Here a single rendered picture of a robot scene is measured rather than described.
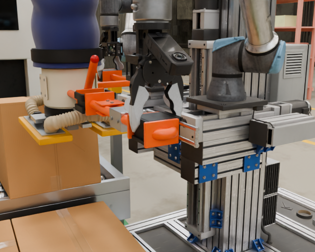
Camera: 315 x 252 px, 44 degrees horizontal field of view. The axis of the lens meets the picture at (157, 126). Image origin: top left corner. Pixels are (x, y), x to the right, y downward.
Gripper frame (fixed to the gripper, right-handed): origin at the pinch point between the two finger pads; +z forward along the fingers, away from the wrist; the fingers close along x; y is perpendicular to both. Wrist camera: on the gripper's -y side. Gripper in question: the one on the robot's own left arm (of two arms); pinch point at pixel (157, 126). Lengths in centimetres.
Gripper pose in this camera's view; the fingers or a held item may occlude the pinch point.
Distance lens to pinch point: 78.0
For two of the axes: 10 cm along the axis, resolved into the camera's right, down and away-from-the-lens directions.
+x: -8.8, 1.1, -4.7
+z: 0.0, 9.7, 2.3
